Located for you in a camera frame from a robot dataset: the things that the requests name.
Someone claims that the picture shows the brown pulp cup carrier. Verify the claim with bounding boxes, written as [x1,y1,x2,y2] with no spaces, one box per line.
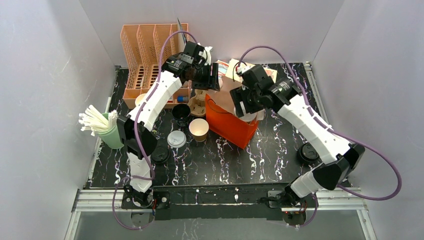
[187,89,207,118]

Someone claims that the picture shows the orange paper bag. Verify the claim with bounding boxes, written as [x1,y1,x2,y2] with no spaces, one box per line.
[205,76,265,149]

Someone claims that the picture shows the kraft paper cup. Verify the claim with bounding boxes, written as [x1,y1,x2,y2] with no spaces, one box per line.
[239,113,258,123]
[189,118,210,142]

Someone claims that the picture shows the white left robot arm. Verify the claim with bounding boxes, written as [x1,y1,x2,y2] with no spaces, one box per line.
[117,41,220,197]

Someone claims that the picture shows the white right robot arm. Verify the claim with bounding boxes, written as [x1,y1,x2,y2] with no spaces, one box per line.
[230,65,365,203]

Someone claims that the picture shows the grey folder in organizer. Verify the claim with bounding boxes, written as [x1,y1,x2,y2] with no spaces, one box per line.
[177,18,187,52]

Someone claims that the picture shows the blue capped small bottle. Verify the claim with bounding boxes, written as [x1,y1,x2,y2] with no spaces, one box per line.
[177,96,190,103]

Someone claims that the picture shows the black paper cup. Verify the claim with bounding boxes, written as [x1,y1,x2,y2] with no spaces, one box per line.
[171,103,191,127]

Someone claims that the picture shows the orange plastic file organizer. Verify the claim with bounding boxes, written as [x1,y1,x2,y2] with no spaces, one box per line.
[120,23,189,109]

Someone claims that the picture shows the white cup lid underneath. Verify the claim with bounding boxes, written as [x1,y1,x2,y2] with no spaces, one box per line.
[167,130,187,149]

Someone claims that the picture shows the black cup lid right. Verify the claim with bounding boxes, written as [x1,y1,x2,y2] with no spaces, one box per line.
[296,142,320,165]

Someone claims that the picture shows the black cup lid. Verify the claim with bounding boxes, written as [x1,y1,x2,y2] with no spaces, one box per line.
[296,142,320,165]
[150,146,170,165]

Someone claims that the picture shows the black cup lid left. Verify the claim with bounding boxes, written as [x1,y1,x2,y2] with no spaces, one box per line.
[150,146,170,165]

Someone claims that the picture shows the green straw holder cup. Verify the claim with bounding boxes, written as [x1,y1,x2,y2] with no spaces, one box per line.
[97,112,124,149]

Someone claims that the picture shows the white wrapped straws bundle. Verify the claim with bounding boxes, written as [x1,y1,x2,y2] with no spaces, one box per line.
[78,105,118,136]

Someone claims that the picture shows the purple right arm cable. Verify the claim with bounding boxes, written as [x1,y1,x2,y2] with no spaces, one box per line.
[236,45,403,229]

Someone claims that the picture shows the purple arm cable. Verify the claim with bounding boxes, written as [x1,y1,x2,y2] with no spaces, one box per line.
[236,45,403,229]
[112,30,200,231]

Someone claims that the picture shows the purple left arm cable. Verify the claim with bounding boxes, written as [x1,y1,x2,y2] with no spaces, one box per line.
[112,30,200,231]

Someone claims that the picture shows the aluminium rail frame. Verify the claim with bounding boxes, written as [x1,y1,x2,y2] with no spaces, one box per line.
[65,183,377,240]

